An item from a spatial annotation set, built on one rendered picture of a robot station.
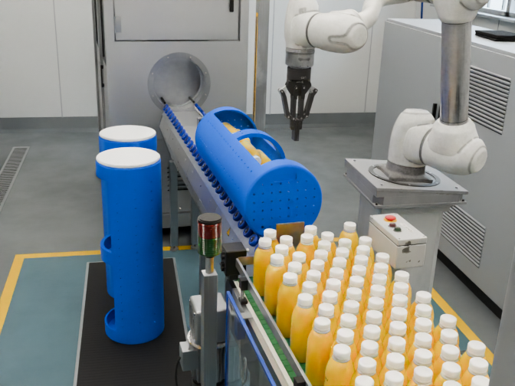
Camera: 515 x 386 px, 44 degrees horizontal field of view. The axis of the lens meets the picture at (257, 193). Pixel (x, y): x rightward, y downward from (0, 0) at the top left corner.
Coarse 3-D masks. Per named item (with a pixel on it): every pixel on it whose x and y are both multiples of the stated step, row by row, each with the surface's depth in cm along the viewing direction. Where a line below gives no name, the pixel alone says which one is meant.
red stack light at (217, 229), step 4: (200, 224) 165; (204, 224) 164; (212, 224) 164; (216, 224) 164; (220, 224) 165; (200, 228) 165; (204, 228) 164; (208, 228) 164; (212, 228) 164; (216, 228) 165; (220, 228) 166; (200, 232) 165; (204, 232) 165; (208, 232) 164; (212, 232) 165; (216, 232) 165; (220, 232) 166; (200, 236) 166; (204, 236) 165; (208, 236) 165; (212, 236) 165; (216, 236) 166; (220, 236) 167
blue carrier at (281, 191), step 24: (216, 120) 279; (240, 120) 299; (216, 144) 262; (240, 144) 245; (264, 144) 286; (216, 168) 256; (240, 168) 230; (264, 168) 218; (288, 168) 218; (240, 192) 223; (264, 192) 218; (288, 192) 221; (312, 192) 224; (264, 216) 222; (288, 216) 225; (312, 216) 227
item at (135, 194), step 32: (96, 160) 283; (160, 160) 287; (128, 192) 276; (160, 192) 290; (128, 224) 282; (160, 224) 294; (128, 256) 287; (160, 256) 299; (128, 288) 293; (160, 288) 304; (128, 320) 299; (160, 320) 309
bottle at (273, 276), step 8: (272, 264) 186; (280, 264) 186; (272, 272) 185; (280, 272) 185; (264, 280) 189; (272, 280) 186; (280, 280) 186; (264, 288) 189; (272, 288) 186; (264, 296) 190; (272, 296) 187; (272, 304) 188; (272, 312) 189
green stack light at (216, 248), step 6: (198, 240) 167; (204, 240) 165; (210, 240) 165; (216, 240) 166; (198, 246) 167; (204, 246) 166; (210, 246) 166; (216, 246) 166; (198, 252) 168; (204, 252) 167; (210, 252) 166; (216, 252) 167
